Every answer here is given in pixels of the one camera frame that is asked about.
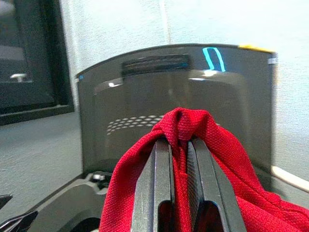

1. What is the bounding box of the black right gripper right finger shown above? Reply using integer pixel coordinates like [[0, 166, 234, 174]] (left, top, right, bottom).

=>
[[186, 138, 247, 232]]

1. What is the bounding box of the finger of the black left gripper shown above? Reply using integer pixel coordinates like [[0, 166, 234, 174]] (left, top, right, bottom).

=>
[[0, 194, 13, 210], [0, 210, 39, 232]]

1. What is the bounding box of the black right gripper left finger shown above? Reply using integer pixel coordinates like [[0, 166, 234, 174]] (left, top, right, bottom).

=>
[[131, 138, 175, 232]]

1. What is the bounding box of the red knit cloth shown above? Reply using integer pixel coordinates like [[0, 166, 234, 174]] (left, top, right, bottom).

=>
[[98, 107, 309, 232]]

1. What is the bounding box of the grey washing machine body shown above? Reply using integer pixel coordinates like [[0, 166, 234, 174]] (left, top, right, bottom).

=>
[[23, 171, 114, 232]]

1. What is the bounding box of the yellow sticker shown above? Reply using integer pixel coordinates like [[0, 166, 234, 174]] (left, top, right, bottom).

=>
[[238, 43, 276, 54]]

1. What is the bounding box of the black framed window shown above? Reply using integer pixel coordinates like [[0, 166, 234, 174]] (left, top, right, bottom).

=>
[[0, 0, 75, 127]]

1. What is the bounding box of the white cable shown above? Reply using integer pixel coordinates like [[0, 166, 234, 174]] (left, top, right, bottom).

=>
[[271, 166, 309, 188]]

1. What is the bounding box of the small metal handle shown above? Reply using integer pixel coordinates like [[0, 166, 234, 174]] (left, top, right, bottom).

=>
[[10, 73, 28, 84]]

